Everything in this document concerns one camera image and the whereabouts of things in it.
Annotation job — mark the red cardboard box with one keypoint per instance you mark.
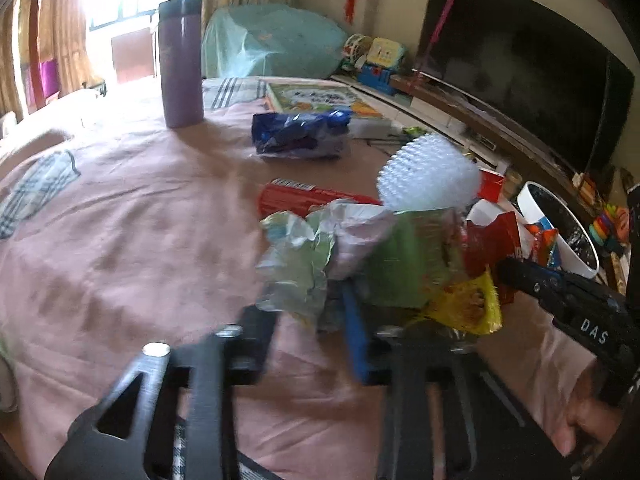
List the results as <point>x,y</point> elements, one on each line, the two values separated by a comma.
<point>301,198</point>

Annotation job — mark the purple thermos bottle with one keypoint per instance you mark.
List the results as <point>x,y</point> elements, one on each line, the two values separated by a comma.
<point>179,44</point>

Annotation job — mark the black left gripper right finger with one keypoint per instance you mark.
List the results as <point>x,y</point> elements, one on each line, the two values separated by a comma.
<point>382,354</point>

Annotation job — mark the yellow snack wrapper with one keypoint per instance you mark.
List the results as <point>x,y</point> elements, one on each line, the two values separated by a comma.
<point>470,306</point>

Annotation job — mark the person's right hand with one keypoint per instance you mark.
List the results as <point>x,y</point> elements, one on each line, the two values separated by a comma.
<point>584,411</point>

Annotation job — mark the large black television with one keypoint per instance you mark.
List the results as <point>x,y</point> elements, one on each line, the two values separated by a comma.
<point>535,67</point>

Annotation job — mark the yellow toy phone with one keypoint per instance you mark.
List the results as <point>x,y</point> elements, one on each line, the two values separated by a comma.
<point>386,53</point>

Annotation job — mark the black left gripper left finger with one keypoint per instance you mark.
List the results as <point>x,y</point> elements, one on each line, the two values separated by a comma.
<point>234,355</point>

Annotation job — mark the pink table cloth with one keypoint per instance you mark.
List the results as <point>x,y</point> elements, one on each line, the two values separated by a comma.
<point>158,239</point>

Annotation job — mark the colourful children's book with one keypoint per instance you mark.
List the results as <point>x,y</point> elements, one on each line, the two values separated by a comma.
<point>317,98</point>

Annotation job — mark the green snack wrapper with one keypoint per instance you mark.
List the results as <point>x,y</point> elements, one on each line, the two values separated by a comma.
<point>420,258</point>

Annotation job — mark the blue toy cash register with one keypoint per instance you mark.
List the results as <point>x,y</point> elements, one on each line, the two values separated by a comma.
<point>377,78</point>

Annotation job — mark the orange snack bag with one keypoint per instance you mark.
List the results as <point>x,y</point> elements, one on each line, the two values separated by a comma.
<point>534,229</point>

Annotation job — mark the white paper wrapper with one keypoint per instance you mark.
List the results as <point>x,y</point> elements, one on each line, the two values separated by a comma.
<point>308,256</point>

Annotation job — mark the white round trash bin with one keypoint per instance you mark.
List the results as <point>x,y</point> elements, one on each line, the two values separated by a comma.
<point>577,252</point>

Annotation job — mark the white tv cabinet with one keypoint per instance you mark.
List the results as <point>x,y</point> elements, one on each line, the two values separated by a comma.
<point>412,112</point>

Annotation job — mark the teal cloth covered furniture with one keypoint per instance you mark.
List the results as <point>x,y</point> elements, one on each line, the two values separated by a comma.
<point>270,39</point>

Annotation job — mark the red snack wrapper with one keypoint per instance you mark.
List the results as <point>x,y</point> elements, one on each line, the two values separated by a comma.
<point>485,246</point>

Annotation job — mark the rainbow stacking ring toy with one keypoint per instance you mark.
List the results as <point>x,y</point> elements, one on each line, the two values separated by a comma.
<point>603,226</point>

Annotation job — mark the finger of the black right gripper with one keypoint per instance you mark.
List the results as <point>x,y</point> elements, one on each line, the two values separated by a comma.
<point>542,283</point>

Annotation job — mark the blue plastic snack bag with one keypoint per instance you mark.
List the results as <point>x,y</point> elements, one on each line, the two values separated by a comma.
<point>304,135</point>

